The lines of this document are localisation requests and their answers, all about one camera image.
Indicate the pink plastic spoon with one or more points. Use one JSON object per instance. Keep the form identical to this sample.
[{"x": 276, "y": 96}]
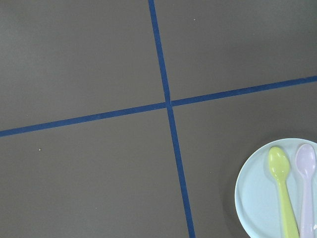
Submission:
[{"x": 305, "y": 161}]

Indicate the yellow plastic spoon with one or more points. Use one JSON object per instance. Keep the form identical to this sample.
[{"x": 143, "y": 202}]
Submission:
[{"x": 279, "y": 167}]

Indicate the white round plate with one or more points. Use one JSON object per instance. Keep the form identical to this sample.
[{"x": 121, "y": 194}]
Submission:
[{"x": 256, "y": 193}]

